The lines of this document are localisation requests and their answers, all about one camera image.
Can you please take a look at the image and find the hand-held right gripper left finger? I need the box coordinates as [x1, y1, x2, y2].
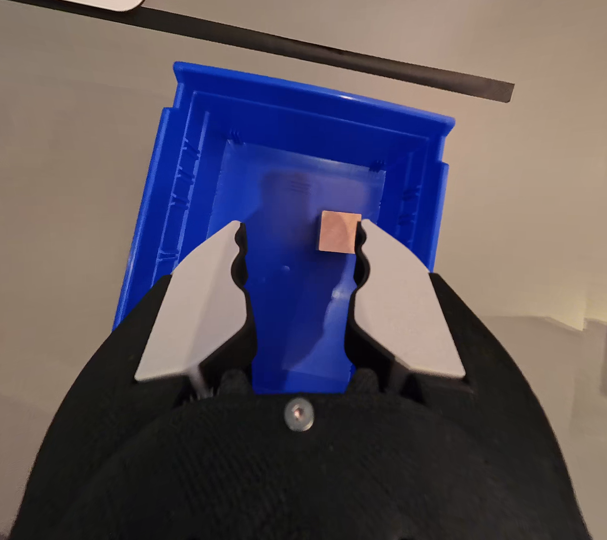
[134, 220, 259, 396]

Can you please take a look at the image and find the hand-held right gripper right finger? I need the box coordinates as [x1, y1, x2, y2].
[345, 219, 466, 396]

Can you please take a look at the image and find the wooden cube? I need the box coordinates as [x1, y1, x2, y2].
[317, 210, 362, 255]

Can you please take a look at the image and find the blue plastic bin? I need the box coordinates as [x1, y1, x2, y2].
[113, 61, 456, 396]

